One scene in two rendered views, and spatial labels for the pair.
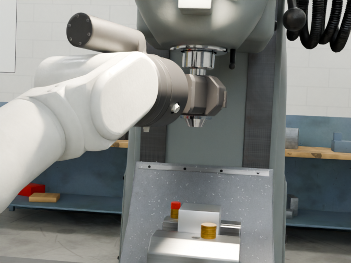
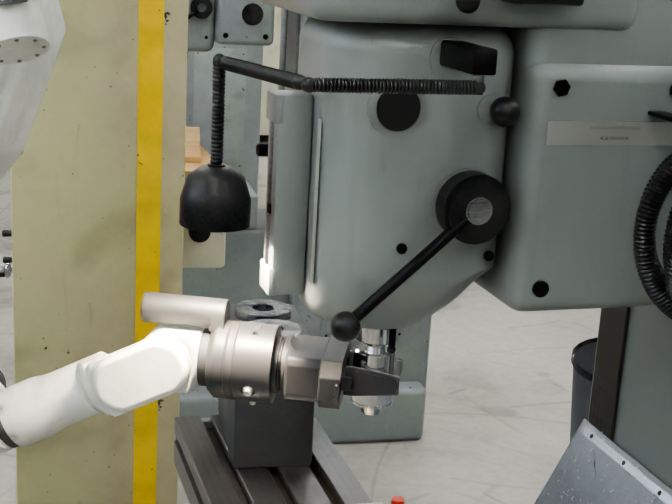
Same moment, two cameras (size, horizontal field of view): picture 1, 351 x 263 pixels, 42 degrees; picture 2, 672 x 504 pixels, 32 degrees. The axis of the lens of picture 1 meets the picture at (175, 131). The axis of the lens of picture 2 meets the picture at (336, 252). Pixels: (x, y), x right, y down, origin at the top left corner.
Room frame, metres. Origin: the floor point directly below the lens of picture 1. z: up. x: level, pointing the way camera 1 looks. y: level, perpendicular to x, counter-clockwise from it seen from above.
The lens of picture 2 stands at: (0.14, -1.14, 1.71)
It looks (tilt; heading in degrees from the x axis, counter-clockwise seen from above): 15 degrees down; 66
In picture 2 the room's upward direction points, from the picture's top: 3 degrees clockwise
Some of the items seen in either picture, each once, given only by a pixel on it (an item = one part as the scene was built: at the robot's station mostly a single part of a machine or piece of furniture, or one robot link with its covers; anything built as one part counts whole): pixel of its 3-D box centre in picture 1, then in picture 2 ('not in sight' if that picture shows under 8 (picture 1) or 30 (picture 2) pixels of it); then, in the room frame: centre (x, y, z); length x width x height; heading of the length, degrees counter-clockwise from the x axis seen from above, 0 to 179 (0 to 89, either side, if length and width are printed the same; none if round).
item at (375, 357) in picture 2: not in sight; (375, 352); (0.68, -0.03, 1.26); 0.05 x 0.05 x 0.01
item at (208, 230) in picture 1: (208, 230); not in sight; (0.63, -0.05, 1.05); 0.02 x 0.02 x 0.02
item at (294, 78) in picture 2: not in sight; (265, 73); (0.51, -0.11, 1.58); 0.17 x 0.01 x 0.01; 100
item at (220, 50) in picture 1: (199, 49); not in sight; (0.68, -0.03, 1.31); 0.09 x 0.09 x 0.01
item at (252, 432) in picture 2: not in sight; (264, 378); (0.74, 0.49, 1.03); 0.22 x 0.12 x 0.20; 78
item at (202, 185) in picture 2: not in sight; (215, 194); (0.49, -0.02, 1.45); 0.07 x 0.07 x 0.06
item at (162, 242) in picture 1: (195, 251); not in sight; (0.62, -0.03, 1.02); 0.12 x 0.06 x 0.04; 81
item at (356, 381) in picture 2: not in sight; (370, 384); (0.66, -0.06, 1.24); 0.06 x 0.02 x 0.03; 151
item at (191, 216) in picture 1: (199, 226); not in sight; (0.68, -0.04, 1.04); 0.06 x 0.05 x 0.06; 81
